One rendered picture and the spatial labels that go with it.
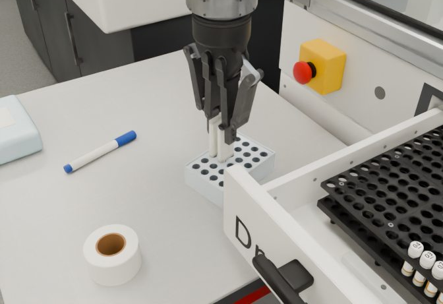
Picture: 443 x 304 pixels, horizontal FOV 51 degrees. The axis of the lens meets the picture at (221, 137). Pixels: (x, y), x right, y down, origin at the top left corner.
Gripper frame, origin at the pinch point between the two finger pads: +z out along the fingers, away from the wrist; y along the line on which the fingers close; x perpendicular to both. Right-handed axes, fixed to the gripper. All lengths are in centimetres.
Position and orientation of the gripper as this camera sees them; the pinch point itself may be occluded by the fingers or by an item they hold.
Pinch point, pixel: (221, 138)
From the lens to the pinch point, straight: 70.6
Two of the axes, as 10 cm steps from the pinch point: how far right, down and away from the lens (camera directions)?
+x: 6.9, -4.4, 5.8
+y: 7.2, 4.2, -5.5
